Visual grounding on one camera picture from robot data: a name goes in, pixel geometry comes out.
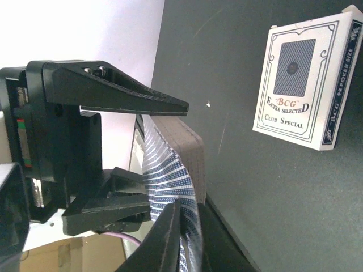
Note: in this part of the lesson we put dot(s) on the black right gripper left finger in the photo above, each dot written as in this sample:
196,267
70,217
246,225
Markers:
159,250

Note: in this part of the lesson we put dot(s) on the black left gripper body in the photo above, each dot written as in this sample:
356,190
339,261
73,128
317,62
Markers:
56,142

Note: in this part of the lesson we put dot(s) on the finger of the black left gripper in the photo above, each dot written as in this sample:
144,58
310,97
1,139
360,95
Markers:
97,85
115,201

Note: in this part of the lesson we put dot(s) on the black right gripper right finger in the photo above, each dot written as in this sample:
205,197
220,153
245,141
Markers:
219,254

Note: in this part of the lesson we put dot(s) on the blue backed card deck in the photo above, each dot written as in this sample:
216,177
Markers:
173,169

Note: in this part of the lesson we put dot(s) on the white playing card box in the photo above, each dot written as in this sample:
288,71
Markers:
307,72

